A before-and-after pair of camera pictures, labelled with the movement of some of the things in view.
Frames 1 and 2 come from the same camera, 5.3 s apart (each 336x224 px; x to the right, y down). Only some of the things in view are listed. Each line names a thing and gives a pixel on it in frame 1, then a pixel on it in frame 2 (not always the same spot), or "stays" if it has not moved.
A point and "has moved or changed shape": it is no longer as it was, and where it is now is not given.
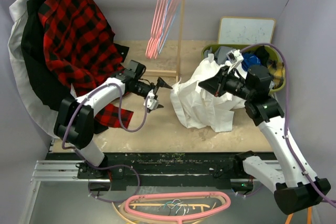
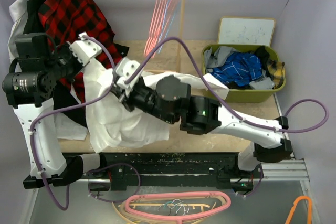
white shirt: [199, 107] has moved or changed shape
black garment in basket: [262, 52] stays
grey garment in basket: [220, 54] stays
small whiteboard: [245, 31] stays
